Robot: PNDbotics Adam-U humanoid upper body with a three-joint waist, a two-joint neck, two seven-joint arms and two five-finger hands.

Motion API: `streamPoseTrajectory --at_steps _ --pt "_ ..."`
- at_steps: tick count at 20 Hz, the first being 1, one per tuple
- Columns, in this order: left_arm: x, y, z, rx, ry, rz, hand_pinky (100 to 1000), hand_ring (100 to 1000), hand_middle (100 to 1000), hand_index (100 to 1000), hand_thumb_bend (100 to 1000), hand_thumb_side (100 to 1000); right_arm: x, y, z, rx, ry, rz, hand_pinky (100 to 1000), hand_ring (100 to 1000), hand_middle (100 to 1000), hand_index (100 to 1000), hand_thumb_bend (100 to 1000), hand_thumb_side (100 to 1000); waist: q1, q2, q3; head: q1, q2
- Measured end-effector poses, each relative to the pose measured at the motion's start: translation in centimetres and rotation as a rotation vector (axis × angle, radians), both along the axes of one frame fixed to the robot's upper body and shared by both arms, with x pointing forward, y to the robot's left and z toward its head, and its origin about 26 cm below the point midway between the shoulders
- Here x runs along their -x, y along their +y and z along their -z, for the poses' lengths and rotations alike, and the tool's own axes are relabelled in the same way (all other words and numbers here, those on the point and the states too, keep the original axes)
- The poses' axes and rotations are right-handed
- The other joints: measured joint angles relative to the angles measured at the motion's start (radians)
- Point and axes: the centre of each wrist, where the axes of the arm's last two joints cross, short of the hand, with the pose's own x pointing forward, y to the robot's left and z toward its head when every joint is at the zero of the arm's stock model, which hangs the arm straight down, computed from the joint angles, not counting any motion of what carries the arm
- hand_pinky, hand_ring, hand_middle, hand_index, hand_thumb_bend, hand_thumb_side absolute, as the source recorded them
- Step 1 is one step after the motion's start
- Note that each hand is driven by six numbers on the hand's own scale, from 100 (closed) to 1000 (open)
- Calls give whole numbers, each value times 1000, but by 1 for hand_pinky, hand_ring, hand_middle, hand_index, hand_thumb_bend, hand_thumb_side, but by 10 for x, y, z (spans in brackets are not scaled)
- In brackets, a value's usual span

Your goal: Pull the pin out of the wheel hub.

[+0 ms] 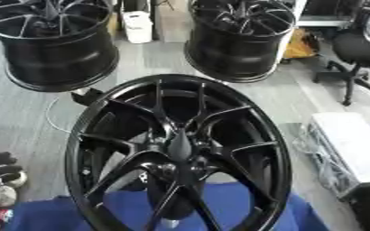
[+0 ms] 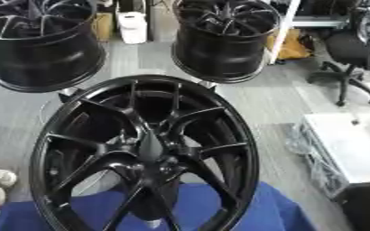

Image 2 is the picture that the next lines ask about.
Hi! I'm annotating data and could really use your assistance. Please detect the white canister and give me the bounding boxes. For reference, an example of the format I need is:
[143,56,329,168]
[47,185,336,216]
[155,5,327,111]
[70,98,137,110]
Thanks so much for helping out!
[116,11,149,45]

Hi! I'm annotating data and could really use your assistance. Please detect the black wheel rim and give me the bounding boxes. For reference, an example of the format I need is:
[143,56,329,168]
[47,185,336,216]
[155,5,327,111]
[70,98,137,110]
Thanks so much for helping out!
[171,0,283,85]
[0,0,109,94]

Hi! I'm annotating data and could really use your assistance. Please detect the black office chair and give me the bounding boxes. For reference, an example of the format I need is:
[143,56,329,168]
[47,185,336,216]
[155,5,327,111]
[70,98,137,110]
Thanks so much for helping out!
[305,5,370,107]

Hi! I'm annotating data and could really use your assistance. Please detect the black spoked wheel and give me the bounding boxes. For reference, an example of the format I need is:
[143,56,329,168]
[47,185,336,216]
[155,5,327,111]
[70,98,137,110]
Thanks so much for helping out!
[27,74,261,231]

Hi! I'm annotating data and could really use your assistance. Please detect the white post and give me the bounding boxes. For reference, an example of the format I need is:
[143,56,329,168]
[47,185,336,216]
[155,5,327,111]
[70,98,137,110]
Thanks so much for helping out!
[267,0,304,65]

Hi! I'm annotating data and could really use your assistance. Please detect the tan cardboard box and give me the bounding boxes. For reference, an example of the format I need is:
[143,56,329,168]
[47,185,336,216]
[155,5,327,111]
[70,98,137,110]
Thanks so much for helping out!
[91,12,116,42]

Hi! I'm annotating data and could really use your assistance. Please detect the yellow bag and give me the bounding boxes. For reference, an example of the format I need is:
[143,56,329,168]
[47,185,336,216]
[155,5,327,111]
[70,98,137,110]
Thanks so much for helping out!
[265,28,317,61]

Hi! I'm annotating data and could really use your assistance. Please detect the white box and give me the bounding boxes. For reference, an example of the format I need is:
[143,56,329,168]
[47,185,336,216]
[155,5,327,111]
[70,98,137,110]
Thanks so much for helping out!
[284,112,370,199]

